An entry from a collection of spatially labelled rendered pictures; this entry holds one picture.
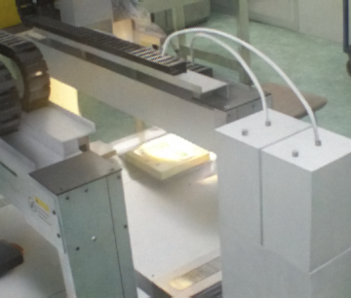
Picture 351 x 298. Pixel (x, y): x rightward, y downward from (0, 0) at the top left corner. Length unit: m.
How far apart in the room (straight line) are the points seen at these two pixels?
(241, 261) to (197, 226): 0.38
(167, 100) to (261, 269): 0.38
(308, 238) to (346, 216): 0.08
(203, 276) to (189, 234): 0.16
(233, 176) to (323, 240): 0.18
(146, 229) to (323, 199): 0.63
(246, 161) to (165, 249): 0.46
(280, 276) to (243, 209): 0.12
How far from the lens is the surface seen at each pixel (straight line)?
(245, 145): 1.08
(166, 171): 1.73
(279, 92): 3.35
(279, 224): 1.08
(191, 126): 1.29
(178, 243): 1.51
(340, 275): 1.14
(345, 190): 1.07
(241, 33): 4.70
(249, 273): 1.20
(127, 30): 1.75
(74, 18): 1.67
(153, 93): 1.36
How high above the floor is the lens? 1.67
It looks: 24 degrees down
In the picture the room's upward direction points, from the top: 5 degrees counter-clockwise
